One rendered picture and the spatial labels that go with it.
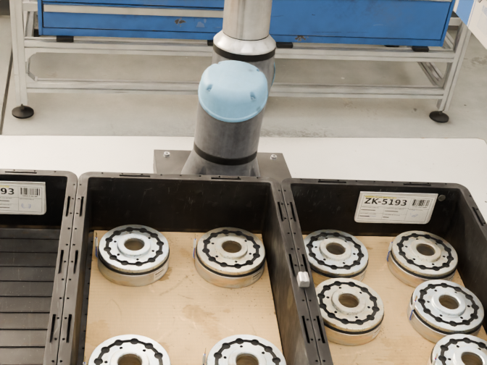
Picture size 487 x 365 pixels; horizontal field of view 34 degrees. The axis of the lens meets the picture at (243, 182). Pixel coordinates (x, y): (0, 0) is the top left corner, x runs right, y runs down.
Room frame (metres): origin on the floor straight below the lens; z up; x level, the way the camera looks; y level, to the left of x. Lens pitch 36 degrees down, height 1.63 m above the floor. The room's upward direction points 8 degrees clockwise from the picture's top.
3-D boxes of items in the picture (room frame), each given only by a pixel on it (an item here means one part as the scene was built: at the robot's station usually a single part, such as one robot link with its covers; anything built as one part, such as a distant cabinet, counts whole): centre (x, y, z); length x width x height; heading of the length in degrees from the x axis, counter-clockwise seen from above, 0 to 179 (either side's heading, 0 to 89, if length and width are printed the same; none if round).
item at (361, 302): (0.82, -0.17, 0.86); 0.05 x 0.05 x 0.01
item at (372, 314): (0.82, -0.17, 0.86); 0.10 x 0.10 x 0.01
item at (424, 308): (0.85, -0.31, 0.86); 0.10 x 0.10 x 0.01
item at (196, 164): (1.21, 0.04, 0.80); 0.15 x 0.15 x 0.10
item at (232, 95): (1.22, 0.04, 0.91); 0.13 x 0.12 x 0.14; 176
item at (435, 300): (0.85, -0.31, 0.86); 0.05 x 0.05 x 0.01
